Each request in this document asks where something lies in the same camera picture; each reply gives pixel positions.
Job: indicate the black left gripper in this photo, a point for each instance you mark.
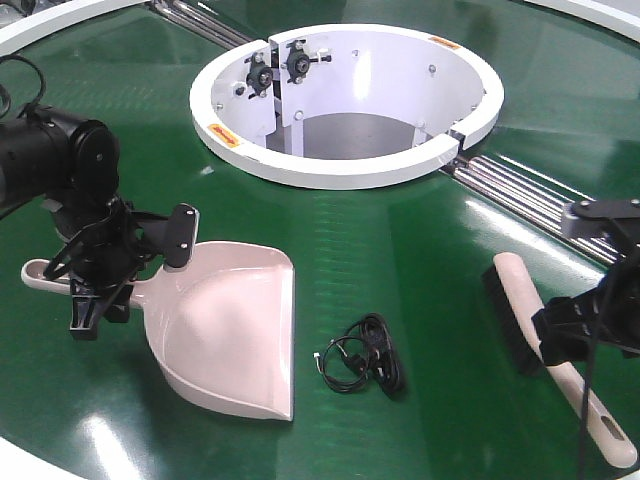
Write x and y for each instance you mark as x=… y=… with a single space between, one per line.
x=102 y=253

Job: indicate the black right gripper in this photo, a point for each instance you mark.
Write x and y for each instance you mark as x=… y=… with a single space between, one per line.
x=566 y=325

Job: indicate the beige hand brush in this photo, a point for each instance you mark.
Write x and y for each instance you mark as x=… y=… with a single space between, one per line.
x=516 y=300

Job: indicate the beige plastic dustpan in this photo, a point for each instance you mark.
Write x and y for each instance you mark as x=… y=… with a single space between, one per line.
x=222 y=328

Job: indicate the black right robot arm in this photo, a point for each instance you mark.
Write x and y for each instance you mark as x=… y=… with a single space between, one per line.
x=627 y=240

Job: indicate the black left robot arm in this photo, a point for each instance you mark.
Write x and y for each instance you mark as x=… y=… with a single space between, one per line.
x=72 y=163

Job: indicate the chrome conveyor rollers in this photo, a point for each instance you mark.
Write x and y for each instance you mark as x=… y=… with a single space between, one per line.
x=529 y=194

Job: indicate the left black bearing mount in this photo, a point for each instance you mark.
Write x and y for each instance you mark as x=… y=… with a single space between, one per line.
x=259 y=77

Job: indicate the black bearing mount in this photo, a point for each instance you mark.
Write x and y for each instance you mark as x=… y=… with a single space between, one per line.
x=259 y=77
x=298 y=62

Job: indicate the white outer guard rail left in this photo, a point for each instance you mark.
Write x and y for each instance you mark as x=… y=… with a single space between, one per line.
x=35 y=27

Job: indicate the white guard rail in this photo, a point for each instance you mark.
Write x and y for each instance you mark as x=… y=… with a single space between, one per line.
x=619 y=17
x=35 y=27

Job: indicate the right black bearing mount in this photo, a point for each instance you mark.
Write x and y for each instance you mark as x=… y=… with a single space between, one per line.
x=298 y=62

